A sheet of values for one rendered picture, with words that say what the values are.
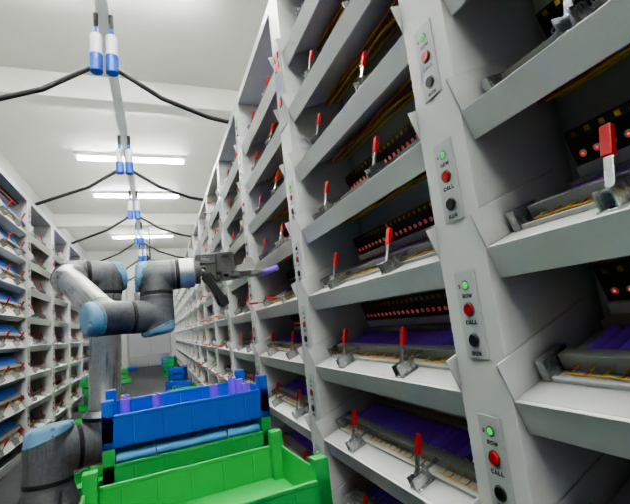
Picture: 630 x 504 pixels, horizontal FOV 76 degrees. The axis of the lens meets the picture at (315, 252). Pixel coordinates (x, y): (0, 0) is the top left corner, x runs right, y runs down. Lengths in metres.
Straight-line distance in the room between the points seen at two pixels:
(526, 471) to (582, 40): 0.49
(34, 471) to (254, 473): 1.08
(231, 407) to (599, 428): 0.60
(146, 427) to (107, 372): 0.92
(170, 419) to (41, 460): 0.93
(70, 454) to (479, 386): 1.42
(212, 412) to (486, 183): 0.62
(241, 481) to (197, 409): 0.16
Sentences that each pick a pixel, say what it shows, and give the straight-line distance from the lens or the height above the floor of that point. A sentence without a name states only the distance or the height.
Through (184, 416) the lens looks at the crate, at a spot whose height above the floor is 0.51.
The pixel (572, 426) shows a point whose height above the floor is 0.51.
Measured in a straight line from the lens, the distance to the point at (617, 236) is 0.49.
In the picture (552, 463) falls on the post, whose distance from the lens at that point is 0.65.
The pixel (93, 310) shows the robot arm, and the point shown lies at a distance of 1.18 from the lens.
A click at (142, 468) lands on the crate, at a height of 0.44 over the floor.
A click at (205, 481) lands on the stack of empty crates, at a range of 0.76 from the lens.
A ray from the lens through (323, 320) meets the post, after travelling 1.20.
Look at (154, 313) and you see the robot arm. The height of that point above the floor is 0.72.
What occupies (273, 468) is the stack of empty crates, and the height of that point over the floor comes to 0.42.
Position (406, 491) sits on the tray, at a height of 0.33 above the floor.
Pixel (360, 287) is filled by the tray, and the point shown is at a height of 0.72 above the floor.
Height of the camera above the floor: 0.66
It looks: 9 degrees up
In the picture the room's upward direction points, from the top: 6 degrees counter-clockwise
